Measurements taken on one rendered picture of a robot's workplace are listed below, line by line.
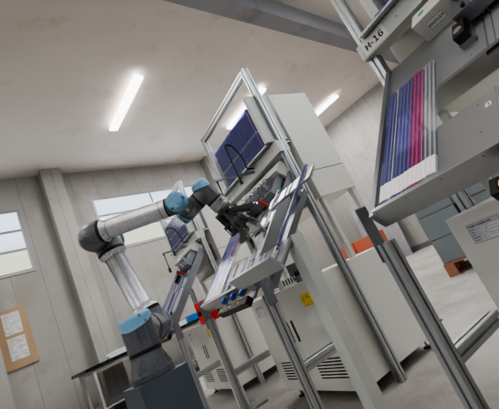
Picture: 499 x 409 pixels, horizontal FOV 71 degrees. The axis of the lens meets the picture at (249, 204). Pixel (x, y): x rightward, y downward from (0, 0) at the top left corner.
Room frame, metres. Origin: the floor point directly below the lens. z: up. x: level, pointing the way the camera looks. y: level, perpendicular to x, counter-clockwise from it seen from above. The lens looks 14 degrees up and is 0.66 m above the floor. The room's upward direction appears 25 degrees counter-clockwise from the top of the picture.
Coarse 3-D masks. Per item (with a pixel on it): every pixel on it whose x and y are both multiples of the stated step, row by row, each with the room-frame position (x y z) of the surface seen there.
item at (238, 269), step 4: (256, 252) 1.76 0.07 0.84; (256, 256) 1.74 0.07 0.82; (244, 260) 1.89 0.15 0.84; (248, 260) 1.82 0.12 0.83; (240, 264) 1.92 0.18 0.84; (244, 264) 1.86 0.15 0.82; (232, 268) 2.03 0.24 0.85; (236, 268) 1.96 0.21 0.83; (240, 268) 1.89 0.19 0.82; (244, 268) 1.82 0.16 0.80; (232, 272) 1.99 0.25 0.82; (236, 272) 1.92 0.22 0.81; (240, 272) 1.84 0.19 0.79; (232, 276) 1.95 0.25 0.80; (228, 280) 1.98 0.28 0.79; (228, 284) 1.95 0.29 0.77; (224, 288) 1.98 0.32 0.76; (228, 288) 1.88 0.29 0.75
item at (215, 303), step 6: (234, 288) 1.74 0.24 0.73; (246, 288) 1.71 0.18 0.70; (252, 288) 1.67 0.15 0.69; (222, 294) 1.87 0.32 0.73; (228, 294) 1.83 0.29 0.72; (246, 294) 1.76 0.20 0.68; (210, 300) 2.02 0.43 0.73; (216, 300) 1.97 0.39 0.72; (204, 306) 2.12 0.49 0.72; (210, 306) 2.09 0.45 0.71; (216, 306) 2.06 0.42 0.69; (222, 306) 2.02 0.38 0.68
